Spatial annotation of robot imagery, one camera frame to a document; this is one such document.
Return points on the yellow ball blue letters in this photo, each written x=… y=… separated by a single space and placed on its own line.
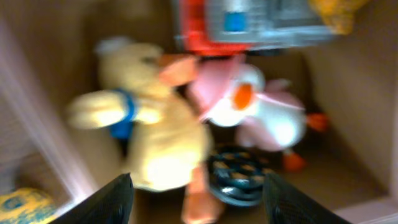
x=27 y=205

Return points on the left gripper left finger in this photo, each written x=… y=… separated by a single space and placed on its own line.
x=111 y=204

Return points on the yellow plush duck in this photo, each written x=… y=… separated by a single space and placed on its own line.
x=168 y=144

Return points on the pink hat rubber duck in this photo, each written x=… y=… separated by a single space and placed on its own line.
x=232 y=93

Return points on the white cardboard box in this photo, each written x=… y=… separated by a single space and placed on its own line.
x=47 y=59

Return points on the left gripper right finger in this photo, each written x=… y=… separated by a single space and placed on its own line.
x=285 y=204

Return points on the red grey toy truck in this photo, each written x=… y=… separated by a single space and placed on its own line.
x=220 y=28

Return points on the black round cap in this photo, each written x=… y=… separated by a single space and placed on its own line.
x=236 y=175

